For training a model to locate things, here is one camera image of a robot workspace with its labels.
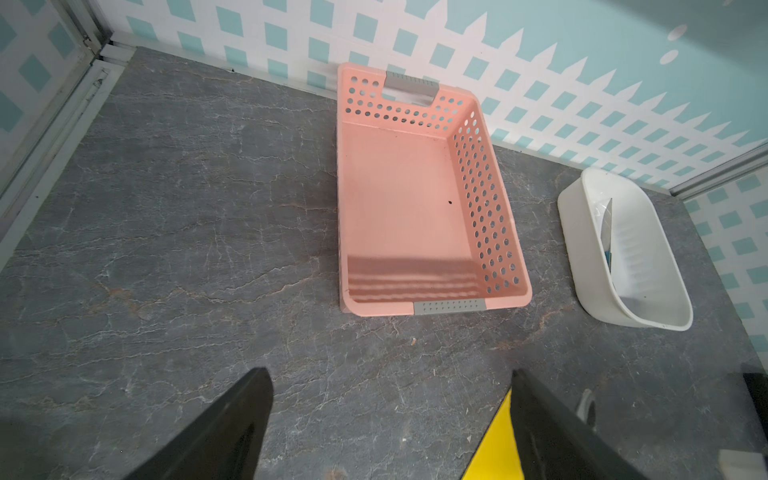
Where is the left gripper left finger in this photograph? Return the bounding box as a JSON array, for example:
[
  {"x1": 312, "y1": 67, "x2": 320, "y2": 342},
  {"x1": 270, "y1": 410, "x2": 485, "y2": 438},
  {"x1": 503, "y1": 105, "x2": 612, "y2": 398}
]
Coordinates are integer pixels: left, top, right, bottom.
[{"x1": 127, "y1": 367, "x2": 274, "y2": 479}]

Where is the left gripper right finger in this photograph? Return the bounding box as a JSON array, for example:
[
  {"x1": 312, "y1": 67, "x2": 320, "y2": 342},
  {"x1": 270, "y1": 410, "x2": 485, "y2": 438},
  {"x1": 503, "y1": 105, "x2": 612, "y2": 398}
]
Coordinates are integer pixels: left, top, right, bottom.
[{"x1": 510, "y1": 369, "x2": 645, "y2": 479}]

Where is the knife with teal handle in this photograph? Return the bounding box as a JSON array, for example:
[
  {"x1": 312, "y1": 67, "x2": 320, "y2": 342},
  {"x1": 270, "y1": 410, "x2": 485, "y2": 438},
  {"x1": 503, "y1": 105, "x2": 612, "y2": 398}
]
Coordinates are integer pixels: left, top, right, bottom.
[{"x1": 600, "y1": 198, "x2": 613, "y2": 271}]

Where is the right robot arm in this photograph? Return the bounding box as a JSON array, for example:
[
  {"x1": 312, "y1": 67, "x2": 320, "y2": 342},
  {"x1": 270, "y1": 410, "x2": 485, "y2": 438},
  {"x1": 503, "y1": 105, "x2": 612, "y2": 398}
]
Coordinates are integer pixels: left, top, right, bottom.
[{"x1": 718, "y1": 369, "x2": 767, "y2": 480}]

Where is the yellow paper napkin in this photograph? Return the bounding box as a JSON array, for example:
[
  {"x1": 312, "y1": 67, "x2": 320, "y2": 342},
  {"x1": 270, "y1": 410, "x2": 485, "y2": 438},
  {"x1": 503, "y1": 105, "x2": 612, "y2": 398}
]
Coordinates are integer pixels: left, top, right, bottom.
[{"x1": 461, "y1": 390, "x2": 524, "y2": 480}]

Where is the white plastic bin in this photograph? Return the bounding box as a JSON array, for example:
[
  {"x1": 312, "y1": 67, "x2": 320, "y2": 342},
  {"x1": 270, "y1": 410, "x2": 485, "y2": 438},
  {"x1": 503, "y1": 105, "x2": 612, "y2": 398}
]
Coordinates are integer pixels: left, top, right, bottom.
[{"x1": 557, "y1": 168, "x2": 693, "y2": 332}]

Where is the pink plastic basket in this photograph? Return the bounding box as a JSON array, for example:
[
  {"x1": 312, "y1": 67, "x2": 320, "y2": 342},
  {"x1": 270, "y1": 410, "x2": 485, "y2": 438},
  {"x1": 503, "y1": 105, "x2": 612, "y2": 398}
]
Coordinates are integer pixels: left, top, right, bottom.
[{"x1": 336, "y1": 62, "x2": 533, "y2": 317}]

